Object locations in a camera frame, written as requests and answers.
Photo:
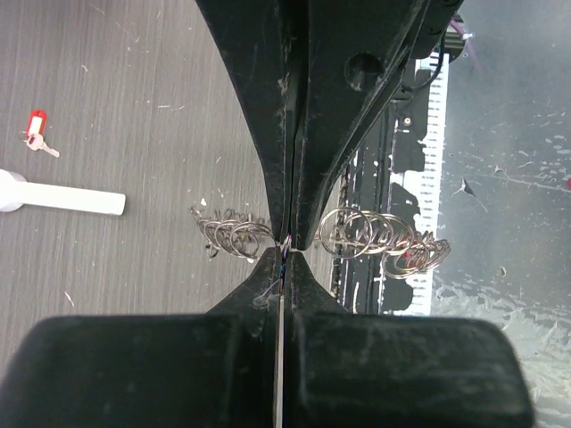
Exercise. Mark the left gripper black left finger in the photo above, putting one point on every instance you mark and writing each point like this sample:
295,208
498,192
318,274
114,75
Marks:
215,369

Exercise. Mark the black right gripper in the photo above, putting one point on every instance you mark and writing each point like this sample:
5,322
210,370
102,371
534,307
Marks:
356,55

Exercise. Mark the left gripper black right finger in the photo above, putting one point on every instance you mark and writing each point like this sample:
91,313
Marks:
347,370

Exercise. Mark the metal disc with keyrings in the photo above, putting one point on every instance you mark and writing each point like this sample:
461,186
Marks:
344,233

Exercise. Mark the white clothes rack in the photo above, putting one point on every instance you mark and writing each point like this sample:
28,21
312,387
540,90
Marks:
16,192

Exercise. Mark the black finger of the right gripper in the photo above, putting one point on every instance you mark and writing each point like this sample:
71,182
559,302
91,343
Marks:
254,39

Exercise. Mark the key with red tag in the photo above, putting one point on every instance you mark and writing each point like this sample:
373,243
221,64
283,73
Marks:
34,138

